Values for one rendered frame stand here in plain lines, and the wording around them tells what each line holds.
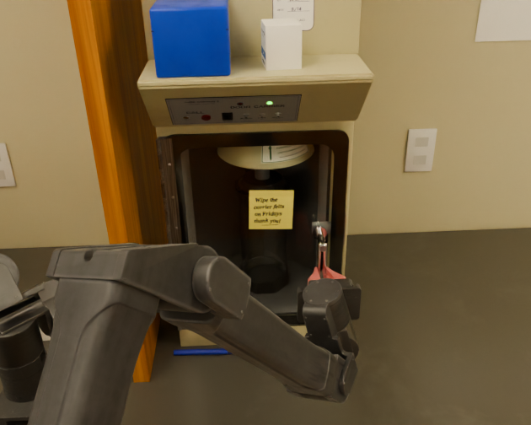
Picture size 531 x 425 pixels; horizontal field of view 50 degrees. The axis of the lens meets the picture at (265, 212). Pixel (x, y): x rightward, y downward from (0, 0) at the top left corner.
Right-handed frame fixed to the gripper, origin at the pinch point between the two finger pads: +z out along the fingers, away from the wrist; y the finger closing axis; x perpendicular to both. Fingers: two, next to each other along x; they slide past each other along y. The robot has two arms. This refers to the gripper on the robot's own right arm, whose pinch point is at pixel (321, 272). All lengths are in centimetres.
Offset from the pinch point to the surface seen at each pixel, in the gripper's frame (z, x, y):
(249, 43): 6.1, -38.5, 10.9
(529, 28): 49, -29, -53
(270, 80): -5.4, -36.3, 8.5
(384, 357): -0.5, 20.5, -12.7
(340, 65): -0.7, -36.6, -1.8
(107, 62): 1.6, -37.6, 31.4
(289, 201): 4.4, -12.0, 5.2
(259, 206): 4.4, -11.4, 10.4
